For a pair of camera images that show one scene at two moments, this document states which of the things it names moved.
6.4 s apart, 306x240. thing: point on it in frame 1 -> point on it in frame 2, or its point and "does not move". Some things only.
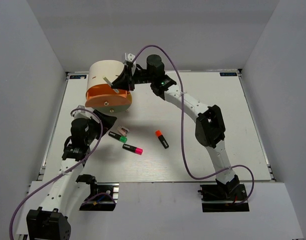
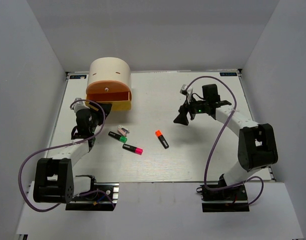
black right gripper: (126, 80) -> (182, 118)
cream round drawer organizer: (100, 94) does not move
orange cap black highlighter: (160, 136) does not move
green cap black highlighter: (123, 138) does not move
